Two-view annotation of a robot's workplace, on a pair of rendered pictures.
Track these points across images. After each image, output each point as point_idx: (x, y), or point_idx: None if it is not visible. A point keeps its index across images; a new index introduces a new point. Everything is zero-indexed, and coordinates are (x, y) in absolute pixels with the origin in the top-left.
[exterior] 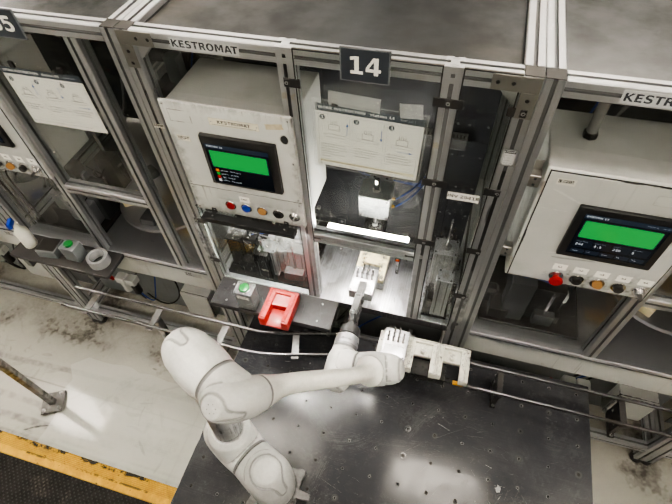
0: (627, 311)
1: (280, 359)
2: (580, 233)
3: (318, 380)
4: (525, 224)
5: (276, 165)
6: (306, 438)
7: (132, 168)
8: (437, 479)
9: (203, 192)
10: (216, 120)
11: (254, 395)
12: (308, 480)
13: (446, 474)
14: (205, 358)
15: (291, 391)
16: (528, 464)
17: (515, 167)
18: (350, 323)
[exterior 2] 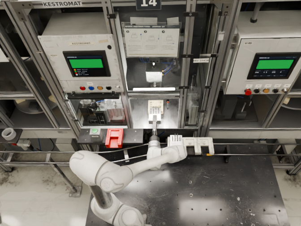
0: (280, 101)
1: (118, 164)
2: (257, 67)
3: (149, 163)
4: (231, 67)
5: (106, 61)
6: (142, 199)
7: (24, 78)
8: (210, 202)
9: (66, 84)
10: (71, 42)
11: (125, 174)
12: (148, 219)
13: (213, 198)
14: (96, 162)
15: (138, 171)
16: (249, 184)
17: (224, 40)
18: (154, 136)
